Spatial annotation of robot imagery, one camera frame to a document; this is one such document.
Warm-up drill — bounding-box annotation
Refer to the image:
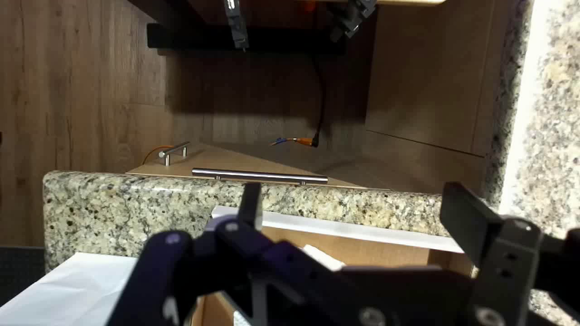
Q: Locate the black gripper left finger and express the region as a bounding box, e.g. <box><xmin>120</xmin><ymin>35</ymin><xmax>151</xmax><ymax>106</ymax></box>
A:
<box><xmin>108</xmin><ymin>180</ymin><xmax>342</xmax><ymax>326</ymax></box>

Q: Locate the short metal drawer handle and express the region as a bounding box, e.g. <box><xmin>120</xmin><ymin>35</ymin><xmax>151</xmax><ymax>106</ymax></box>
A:
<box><xmin>158</xmin><ymin>142</ymin><xmax>191</xmax><ymax>169</ymax></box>

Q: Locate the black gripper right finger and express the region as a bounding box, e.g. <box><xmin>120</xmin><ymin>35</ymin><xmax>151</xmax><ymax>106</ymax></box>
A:
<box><xmin>439</xmin><ymin>180</ymin><xmax>580</xmax><ymax>326</ymax></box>

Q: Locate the long metal drawer handle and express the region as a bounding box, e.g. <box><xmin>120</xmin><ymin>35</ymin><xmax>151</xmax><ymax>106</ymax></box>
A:
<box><xmin>191</xmin><ymin>167</ymin><xmax>332</xmax><ymax>185</ymax></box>

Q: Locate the white paper bag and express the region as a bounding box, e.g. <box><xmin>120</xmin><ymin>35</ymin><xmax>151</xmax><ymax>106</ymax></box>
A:
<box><xmin>0</xmin><ymin>253</ymin><xmax>142</xmax><ymax>326</ymax></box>

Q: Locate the flat cardboard box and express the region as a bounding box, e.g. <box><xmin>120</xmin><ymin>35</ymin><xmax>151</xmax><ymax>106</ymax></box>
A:
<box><xmin>193</xmin><ymin>205</ymin><xmax>479</xmax><ymax>326</ymax></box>

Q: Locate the wooden lower cabinet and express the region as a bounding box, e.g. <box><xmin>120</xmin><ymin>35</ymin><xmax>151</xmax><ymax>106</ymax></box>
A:
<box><xmin>126</xmin><ymin>142</ymin><xmax>369</xmax><ymax>191</ymax></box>

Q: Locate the black stand leg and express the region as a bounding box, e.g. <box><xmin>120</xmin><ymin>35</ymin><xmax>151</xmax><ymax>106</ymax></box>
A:
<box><xmin>222</xmin><ymin>0</ymin><xmax>253</xmax><ymax>53</ymax></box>
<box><xmin>329</xmin><ymin>0</ymin><xmax>380</xmax><ymax>44</ymax></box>

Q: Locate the orange cable connector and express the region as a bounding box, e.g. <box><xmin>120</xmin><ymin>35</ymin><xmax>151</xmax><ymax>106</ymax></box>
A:
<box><xmin>274</xmin><ymin>137</ymin><xmax>320</xmax><ymax>149</ymax></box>

